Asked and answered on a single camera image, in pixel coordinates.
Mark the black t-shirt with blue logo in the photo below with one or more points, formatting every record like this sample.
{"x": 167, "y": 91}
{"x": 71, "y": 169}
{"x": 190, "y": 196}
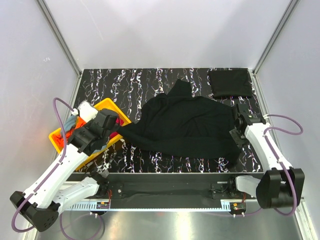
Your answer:
{"x": 179, "y": 124}

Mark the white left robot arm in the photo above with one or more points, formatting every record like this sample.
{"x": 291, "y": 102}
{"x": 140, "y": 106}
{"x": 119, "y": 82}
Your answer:
{"x": 43, "y": 202}

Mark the light blue grey t-shirt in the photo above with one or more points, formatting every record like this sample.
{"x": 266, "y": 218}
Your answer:
{"x": 70, "y": 123}

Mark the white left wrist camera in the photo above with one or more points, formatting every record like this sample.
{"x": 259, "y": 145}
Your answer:
{"x": 85, "y": 111}

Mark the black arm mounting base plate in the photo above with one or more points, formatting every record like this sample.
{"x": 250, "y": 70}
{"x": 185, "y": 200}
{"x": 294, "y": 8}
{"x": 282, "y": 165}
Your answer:
{"x": 215, "y": 190}

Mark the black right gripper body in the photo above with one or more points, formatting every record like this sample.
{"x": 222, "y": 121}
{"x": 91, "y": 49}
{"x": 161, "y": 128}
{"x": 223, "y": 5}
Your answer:
{"x": 240, "y": 139}

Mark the aluminium frame post left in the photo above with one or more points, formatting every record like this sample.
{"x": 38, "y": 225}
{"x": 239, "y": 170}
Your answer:
{"x": 58, "y": 35}

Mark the red t-shirt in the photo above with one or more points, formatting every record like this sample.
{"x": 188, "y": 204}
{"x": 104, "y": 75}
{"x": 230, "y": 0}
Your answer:
{"x": 117, "y": 130}

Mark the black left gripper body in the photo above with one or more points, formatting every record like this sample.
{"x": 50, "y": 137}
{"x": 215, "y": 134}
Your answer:
{"x": 89, "y": 123}

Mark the yellow plastic bin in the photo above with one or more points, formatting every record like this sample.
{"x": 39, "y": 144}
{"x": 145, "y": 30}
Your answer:
{"x": 107, "y": 103}

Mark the aluminium frame post right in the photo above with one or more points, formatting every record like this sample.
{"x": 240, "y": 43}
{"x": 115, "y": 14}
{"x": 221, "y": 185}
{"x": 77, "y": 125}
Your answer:
{"x": 276, "y": 33}

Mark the folded black t-shirt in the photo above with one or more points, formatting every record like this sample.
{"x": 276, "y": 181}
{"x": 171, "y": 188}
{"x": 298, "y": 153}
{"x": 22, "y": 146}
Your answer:
{"x": 230, "y": 83}

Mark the orange t-shirt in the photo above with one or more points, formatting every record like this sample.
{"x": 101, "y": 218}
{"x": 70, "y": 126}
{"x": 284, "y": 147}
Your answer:
{"x": 58, "y": 138}

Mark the aluminium frame post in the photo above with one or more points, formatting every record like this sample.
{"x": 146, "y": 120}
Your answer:
{"x": 58, "y": 35}
{"x": 276, "y": 33}

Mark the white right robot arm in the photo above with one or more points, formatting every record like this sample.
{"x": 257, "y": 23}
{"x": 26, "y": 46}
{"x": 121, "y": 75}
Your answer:
{"x": 281, "y": 185}

